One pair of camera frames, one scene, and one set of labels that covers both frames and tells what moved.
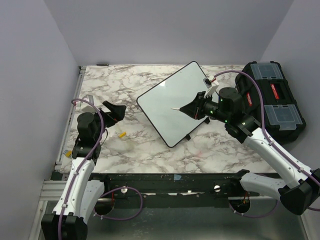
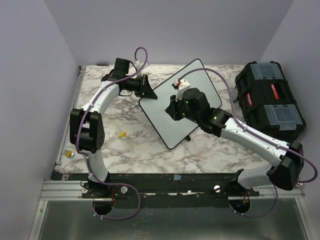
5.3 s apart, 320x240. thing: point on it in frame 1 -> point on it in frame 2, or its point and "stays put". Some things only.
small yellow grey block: [67, 153] stays put
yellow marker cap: [122, 134] stays put
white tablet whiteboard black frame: [174, 92] stays put
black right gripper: [194, 108] -> [172, 109]
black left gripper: [118, 113] -> [148, 92]
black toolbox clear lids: [283, 120] stays put
